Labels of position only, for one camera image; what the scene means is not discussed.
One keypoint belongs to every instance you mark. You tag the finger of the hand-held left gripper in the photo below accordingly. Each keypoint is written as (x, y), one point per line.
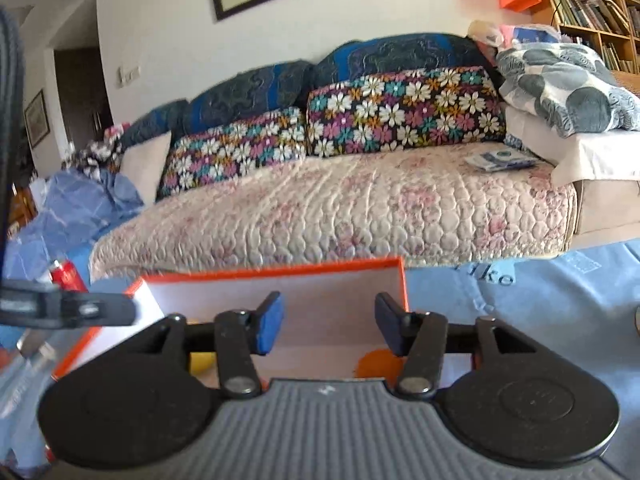
(100, 310)

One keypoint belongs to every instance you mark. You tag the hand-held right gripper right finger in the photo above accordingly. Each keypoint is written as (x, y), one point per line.
(392, 325)

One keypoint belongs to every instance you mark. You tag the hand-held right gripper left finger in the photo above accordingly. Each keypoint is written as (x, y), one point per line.
(267, 322)

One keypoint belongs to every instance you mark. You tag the large orange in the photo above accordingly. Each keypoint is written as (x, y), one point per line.
(372, 365)

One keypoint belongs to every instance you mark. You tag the large orange cardboard box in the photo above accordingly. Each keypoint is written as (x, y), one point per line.
(325, 305)

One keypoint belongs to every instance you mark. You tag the yellow pear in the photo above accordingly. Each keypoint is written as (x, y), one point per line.
(200, 362)

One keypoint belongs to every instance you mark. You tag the red soda can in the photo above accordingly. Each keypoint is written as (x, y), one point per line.
(67, 275)

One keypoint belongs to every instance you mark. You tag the crumpled blue sheet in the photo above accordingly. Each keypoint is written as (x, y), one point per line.
(70, 210)

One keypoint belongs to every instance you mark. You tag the quilted floral sofa cover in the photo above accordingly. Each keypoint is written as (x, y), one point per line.
(325, 210)

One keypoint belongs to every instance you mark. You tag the light blue printed tablecloth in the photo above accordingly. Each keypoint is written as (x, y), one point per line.
(525, 290)

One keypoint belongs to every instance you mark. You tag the white pillow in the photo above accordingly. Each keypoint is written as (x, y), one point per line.
(145, 165)

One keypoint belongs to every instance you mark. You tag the black white patterned cloth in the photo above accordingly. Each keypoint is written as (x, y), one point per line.
(95, 155)

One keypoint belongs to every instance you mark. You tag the floral patterned cushion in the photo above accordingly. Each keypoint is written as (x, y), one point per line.
(400, 110)
(230, 152)

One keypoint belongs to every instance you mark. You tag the small framed picture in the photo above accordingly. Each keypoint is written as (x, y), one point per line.
(36, 117)

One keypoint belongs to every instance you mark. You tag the dark blue cushion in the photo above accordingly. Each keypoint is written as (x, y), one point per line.
(250, 90)
(400, 55)
(150, 127)

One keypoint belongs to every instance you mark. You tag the blue white booklet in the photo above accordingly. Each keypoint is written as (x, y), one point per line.
(500, 160)

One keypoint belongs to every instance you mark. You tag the white folded bedding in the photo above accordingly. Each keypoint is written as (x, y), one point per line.
(600, 155)

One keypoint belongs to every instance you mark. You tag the grey spotted blanket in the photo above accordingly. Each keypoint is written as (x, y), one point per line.
(565, 85)

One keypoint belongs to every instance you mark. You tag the white pink plastic bag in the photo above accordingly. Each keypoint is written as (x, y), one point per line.
(525, 35)

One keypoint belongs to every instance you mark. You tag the wicker chair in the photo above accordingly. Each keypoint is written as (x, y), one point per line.
(627, 80)

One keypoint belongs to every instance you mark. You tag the wooden bookshelf with books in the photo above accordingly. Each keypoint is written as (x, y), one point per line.
(600, 20)

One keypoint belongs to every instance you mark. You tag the white light switch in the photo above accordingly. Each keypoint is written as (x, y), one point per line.
(129, 76)

